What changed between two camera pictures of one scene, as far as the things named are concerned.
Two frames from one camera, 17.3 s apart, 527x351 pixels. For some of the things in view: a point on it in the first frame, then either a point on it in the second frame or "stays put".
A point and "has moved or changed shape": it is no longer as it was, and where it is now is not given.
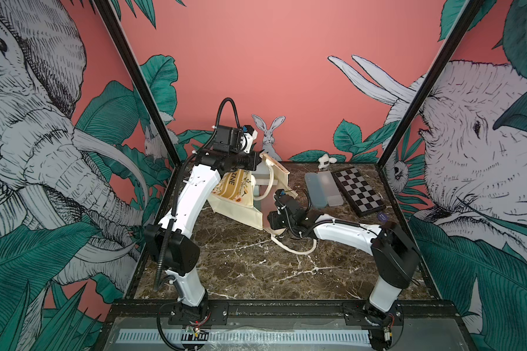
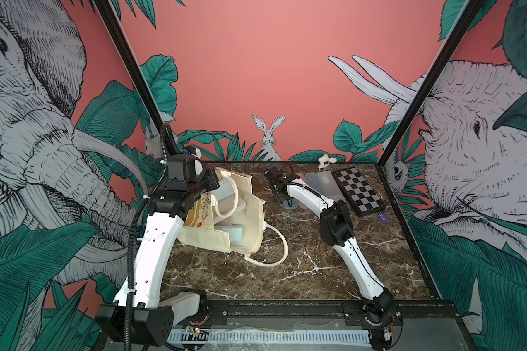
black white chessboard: [361, 194] stays put
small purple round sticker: [383, 217] stays put
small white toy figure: [324, 161] stays put
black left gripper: [253, 161] -> [210, 177]
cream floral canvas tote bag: [233, 194] has moved or changed shape
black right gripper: [274, 216] -> [274, 191]
